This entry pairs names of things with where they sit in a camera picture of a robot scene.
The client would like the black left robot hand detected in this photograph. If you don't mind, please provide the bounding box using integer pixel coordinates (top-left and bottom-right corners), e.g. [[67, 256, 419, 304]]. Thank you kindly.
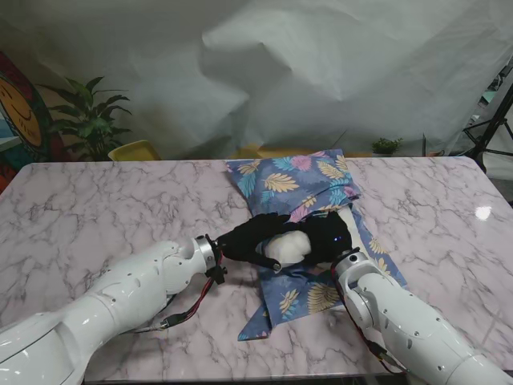
[[218, 213, 292, 273]]

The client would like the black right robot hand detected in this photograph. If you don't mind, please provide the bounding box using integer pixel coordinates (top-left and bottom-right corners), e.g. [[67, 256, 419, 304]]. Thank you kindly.
[[282, 211, 353, 266]]

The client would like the white pillow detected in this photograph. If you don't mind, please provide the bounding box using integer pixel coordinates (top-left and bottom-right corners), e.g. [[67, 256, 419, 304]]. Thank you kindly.
[[262, 212, 366, 269]]

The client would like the blue leaf-print pillowcase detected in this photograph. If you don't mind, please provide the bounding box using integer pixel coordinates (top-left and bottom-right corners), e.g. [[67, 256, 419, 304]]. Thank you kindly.
[[224, 148, 409, 342]]

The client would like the yellow wooden bench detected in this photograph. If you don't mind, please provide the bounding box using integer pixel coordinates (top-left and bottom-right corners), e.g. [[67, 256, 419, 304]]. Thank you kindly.
[[230, 144, 374, 160]]

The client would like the small green plant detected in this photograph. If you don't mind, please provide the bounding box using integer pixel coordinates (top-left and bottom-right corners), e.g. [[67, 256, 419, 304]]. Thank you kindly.
[[370, 136, 404, 156]]

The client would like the yellow chair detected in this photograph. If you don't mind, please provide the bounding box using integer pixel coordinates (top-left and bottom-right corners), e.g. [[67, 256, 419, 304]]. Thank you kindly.
[[107, 139, 164, 161]]

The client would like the white backdrop sheet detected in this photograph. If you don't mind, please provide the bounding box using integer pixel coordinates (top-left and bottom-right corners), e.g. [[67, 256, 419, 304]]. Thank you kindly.
[[0, 0, 513, 160]]

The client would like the large green potted plant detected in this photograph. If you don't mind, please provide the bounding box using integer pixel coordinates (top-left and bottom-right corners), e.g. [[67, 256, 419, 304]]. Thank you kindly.
[[39, 75, 133, 161]]

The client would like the black tripod stand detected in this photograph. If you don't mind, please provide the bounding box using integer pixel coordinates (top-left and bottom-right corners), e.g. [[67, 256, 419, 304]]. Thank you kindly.
[[463, 54, 513, 173]]

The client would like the colourful smiley face mural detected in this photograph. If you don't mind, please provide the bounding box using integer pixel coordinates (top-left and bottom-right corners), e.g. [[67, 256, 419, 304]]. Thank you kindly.
[[0, 50, 61, 193]]

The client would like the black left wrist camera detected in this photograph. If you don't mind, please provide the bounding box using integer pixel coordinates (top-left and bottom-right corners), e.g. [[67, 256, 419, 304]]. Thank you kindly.
[[208, 262, 228, 286]]

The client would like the red black left arm cable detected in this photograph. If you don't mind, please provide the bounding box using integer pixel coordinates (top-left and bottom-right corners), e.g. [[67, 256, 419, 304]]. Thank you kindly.
[[134, 246, 225, 334]]

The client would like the red black arm cable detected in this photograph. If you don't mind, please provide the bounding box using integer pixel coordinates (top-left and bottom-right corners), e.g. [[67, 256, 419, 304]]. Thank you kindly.
[[134, 246, 225, 334], [330, 266, 410, 376]]

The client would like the red black right arm cable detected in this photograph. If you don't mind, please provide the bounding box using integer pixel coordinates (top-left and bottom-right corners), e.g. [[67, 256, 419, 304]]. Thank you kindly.
[[330, 266, 410, 376]]

